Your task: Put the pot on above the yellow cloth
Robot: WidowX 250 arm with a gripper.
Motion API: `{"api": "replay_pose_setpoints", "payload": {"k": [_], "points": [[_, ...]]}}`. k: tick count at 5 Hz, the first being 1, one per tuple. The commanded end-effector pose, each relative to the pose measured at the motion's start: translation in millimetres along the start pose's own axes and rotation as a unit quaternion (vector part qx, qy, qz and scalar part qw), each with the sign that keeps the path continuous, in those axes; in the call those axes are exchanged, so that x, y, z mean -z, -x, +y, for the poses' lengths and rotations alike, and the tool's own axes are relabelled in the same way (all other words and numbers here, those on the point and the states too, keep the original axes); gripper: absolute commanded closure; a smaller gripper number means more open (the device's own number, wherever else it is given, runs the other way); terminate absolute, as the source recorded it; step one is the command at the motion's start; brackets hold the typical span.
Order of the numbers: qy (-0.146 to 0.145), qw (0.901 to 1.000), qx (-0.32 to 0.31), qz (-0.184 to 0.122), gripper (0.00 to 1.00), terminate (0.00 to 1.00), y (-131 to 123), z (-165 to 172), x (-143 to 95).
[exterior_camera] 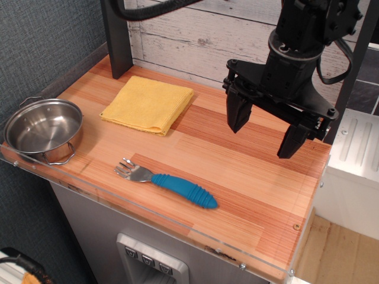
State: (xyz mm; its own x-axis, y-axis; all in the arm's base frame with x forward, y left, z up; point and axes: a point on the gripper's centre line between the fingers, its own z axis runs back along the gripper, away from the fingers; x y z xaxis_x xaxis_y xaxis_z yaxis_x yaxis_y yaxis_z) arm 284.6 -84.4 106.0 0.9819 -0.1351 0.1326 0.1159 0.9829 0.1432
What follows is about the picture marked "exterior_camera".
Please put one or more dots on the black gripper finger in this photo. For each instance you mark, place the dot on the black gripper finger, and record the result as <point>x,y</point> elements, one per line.
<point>294,138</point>
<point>238,109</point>

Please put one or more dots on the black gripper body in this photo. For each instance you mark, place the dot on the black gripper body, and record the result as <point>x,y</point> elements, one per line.
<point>283,86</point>

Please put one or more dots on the stainless steel pot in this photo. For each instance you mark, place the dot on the stainless steel pot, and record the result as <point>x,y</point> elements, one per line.
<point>47,130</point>

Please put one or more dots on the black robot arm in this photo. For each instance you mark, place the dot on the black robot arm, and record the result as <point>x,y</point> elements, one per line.
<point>303,24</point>

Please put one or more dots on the folded yellow cloth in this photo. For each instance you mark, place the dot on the folded yellow cloth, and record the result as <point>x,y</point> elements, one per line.
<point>148,105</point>

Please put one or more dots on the white toy sink unit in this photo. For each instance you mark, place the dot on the white toy sink unit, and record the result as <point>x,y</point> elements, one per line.
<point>348,190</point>

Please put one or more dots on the silver dispenser button panel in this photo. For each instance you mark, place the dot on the silver dispenser button panel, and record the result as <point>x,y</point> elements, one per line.
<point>146,264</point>

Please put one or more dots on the grey toy fridge cabinet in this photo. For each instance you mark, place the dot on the grey toy fridge cabinet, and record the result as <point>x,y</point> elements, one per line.
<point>96,227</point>

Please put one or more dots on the clear acrylic edge guard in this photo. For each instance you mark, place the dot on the clear acrylic edge guard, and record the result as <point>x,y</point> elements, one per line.
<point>241,229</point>

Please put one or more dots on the black and orange object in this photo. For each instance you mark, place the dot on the black and orange object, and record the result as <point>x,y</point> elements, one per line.
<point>16,267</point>

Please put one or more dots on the dark grey right post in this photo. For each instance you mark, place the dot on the dark grey right post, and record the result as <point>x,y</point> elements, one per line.
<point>365,34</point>

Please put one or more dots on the dark grey post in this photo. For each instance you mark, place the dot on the dark grey post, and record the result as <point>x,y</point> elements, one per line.
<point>118,41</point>
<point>365,34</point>

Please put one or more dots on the blue handled metal fork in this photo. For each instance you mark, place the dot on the blue handled metal fork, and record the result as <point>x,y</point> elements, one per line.
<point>190,191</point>

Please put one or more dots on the dark grey left post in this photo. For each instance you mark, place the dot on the dark grey left post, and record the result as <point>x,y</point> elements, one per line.
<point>118,41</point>

